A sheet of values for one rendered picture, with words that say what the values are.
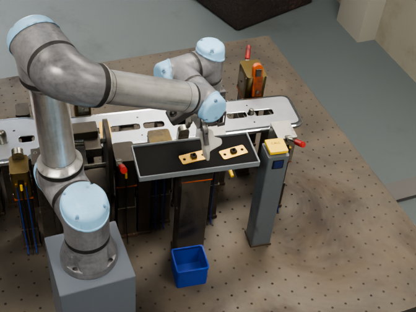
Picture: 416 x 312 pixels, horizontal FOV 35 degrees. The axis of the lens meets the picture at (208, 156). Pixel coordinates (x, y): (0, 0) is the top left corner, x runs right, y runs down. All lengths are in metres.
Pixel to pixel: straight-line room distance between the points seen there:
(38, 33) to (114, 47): 3.02
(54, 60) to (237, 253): 1.20
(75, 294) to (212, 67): 0.68
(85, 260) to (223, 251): 0.74
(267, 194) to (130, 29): 2.66
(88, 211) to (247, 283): 0.82
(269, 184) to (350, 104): 2.13
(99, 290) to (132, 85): 0.59
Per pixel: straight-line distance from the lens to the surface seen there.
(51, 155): 1.63
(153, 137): 2.14
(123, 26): 4.64
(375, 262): 2.42
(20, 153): 2.08
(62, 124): 1.57
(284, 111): 2.43
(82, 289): 1.74
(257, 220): 2.24
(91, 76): 1.36
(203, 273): 2.19
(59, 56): 1.36
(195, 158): 1.96
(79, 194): 1.63
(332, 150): 2.77
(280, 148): 2.04
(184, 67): 1.66
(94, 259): 1.71
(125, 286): 1.78
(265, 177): 2.09
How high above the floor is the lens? 2.53
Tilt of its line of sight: 44 degrees down
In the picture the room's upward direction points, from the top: 6 degrees clockwise
